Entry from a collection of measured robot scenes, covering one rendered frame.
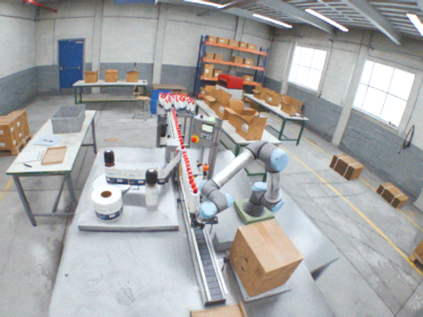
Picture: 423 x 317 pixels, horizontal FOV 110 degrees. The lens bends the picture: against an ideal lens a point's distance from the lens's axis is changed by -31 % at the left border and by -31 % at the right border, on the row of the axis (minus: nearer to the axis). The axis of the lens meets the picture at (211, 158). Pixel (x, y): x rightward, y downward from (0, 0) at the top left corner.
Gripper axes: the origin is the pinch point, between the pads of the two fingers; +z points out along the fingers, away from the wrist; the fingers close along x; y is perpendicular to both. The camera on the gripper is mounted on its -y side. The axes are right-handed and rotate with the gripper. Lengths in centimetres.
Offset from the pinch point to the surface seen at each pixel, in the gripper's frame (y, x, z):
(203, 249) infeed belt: -0.7, 16.1, -3.0
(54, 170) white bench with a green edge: 126, -65, 53
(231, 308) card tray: -8, 51, -18
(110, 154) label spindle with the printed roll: 59, -53, 4
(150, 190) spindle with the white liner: 29.3, -24.6, 1.2
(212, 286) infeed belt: 0.3, 37.9, -15.6
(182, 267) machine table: 12.9, 25.6, -2.7
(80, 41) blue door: 322, -705, 280
